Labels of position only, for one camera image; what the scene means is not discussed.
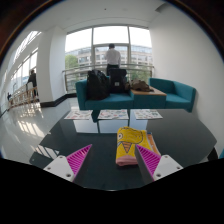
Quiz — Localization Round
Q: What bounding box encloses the black backpack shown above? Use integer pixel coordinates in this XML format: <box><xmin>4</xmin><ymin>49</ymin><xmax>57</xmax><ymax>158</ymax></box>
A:
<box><xmin>86</xmin><ymin>69</ymin><xmax>111</xmax><ymax>101</ymax></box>

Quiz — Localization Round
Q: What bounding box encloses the yellow printed folded towel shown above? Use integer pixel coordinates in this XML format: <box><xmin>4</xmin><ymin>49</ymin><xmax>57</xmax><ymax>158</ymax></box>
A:
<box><xmin>115</xmin><ymin>126</ymin><xmax>162</xmax><ymax>167</ymax></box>

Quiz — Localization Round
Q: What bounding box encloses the wooden balcony railing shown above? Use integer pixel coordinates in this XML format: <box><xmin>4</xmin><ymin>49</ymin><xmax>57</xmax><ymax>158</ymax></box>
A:
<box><xmin>7</xmin><ymin>86</ymin><xmax>39</xmax><ymax>109</ymax></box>

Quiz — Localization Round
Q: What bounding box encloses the person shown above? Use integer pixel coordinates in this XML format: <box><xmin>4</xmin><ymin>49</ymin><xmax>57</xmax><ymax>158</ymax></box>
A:
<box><xmin>104</xmin><ymin>43</ymin><xmax>122</xmax><ymax>77</ymax></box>
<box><xmin>25</xmin><ymin>68</ymin><xmax>39</xmax><ymax>98</ymax></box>

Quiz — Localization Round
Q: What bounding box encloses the dark square bag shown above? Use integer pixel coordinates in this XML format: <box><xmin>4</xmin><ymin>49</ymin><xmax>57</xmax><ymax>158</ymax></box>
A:
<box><xmin>109</xmin><ymin>68</ymin><xmax>128</xmax><ymax>94</ymax></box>

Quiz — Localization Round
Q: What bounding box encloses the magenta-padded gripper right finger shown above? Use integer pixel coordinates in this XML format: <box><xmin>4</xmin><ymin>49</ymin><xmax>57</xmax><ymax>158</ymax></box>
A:
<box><xmin>134</xmin><ymin>144</ymin><xmax>184</xmax><ymax>186</ymax></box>

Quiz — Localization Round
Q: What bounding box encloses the glass balcony railing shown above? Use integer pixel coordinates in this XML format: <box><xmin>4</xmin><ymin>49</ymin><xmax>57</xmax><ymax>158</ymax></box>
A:
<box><xmin>61</xmin><ymin>63</ymin><xmax>156</xmax><ymax>94</ymax></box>

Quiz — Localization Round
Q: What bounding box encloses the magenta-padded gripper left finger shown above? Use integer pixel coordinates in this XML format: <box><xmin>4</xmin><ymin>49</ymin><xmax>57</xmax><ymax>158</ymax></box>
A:
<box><xmin>43</xmin><ymin>143</ymin><xmax>93</xmax><ymax>183</ymax></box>

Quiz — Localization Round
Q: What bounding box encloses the teal sofa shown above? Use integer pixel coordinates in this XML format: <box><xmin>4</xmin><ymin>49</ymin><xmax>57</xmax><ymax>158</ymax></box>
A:
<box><xmin>75</xmin><ymin>77</ymin><xmax>197</xmax><ymax>113</ymax></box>

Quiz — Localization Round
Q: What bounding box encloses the brown jacket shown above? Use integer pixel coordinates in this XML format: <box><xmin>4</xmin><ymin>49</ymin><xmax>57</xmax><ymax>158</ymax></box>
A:
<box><xmin>129</xmin><ymin>78</ymin><xmax>155</xmax><ymax>93</ymax></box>

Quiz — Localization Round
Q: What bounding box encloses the wooden sofa table top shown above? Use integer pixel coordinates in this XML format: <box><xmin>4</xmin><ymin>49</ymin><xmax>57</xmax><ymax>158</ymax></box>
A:
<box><xmin>130</xmin><ymin>86</ymin><xmax>167</xmax><ymax>98</ymax></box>

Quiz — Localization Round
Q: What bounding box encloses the printed paper sheet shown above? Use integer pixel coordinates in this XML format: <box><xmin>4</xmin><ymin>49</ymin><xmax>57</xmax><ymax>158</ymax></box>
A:
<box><xmin>133</xmin><ymin>108</ymin><xmax>164</xmax><ymax>121</ymax></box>
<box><xmin>97</xmin><ymin>109</ymin><xmax>130</xmax><ymax>121</ymax></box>
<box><xmin>63</xmin><ymin>109</ymin><xmax>94</xmax><ymax>121</ymax></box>

